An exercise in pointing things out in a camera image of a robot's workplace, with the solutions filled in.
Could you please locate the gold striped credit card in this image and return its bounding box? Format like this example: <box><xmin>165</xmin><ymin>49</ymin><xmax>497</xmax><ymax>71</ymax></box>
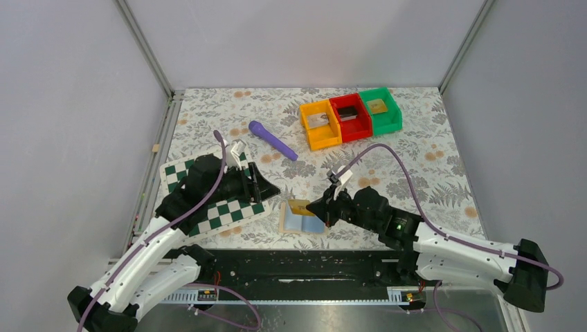
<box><xmin>367</xmin><ymin>98</ymin><xmax>388</xmax><ymax>115</ymax></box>

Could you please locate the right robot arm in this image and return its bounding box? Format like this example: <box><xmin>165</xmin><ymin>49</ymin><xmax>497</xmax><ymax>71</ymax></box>
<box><xmin>306</xmin><ymin>186</ymin><xmax>548</xmax><ymax>313</ymax></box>

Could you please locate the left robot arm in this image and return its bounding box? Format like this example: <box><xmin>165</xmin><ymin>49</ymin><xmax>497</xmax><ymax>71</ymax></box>
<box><xmin>67</xmin><ymin>154</ymin><xmax>280</xmax><ymax>331</ymax></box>

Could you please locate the black card in red bin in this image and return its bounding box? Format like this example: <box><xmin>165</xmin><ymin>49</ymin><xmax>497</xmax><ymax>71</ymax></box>
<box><xmin>337</xmin><ymin>106</ymin><xmax>359</xmax><ymax>122</ymax></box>

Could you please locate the silver card in yellow bin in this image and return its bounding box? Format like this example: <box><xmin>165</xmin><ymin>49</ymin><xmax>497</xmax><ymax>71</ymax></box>
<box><xmin>306</xmin><ymin>112</ymin><xmax>329</xmax><ymax>129</ymax></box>

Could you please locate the green white chessboard mat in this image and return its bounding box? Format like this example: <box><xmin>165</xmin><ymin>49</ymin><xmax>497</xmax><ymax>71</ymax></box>
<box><xmin>159</xmin><ymin>156</ymin><xmax>272</xmax><ymax>241</ymax></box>

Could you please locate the purple toy microphone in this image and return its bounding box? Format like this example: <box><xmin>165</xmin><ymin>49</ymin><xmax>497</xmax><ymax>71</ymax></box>
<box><xmin>249</xmin><ymin>120</ymin><xmax>298</xmax><ymax>161</ymax></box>

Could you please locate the floral patterned table mat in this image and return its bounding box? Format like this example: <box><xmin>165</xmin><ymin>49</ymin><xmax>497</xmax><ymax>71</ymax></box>
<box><xmin>166</xmin><ymin>87</ymin><xmax>485</xmax><ymax>250</ymax></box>

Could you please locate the red plastic bin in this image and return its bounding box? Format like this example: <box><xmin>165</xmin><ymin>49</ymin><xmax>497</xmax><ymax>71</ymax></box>
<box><xmin>329</xmin><ymin>93</ymin><xmax>373</xmax><ymax>143</ymax></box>

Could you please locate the yellow plastic bin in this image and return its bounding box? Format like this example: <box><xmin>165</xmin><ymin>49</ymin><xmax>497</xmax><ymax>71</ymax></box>
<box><xmin>300</xmin><ymin>100</ymin><xmax>342</xmax><ymax>151</ymax></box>

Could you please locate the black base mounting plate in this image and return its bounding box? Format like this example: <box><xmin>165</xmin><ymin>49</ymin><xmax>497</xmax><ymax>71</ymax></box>
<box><xmin>197</xmin><ymin>249</ymin><xmax>433</xmax><ymax>294</ymax></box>

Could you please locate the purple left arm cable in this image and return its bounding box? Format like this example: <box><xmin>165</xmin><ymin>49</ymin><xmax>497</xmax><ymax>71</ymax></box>
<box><xmin>75</xmin><ymin>130</ymin><xmax>262</xmax><ymax>332</ymax></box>

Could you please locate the white slotted cable duct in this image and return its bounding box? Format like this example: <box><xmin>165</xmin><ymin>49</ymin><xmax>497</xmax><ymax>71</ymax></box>
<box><xmin>161</xmin><ymin>287</ymin><xmax>413</xmax><ymax>306</ymax></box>

